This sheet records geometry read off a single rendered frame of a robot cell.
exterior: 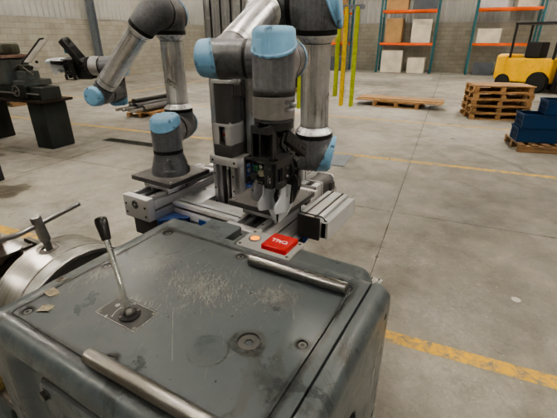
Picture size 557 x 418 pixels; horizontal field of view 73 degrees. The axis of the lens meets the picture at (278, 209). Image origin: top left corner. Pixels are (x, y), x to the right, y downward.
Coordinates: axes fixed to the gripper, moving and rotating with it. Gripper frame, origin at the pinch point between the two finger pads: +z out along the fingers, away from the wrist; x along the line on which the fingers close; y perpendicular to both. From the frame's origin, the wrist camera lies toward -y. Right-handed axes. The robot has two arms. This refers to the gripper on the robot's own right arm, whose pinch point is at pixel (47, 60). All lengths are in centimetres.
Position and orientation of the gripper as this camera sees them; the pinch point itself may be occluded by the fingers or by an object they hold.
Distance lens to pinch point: 196.0
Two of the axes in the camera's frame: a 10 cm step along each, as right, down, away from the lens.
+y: 0.3, 8.5, 5.3
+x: 1.7, -5.3, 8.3
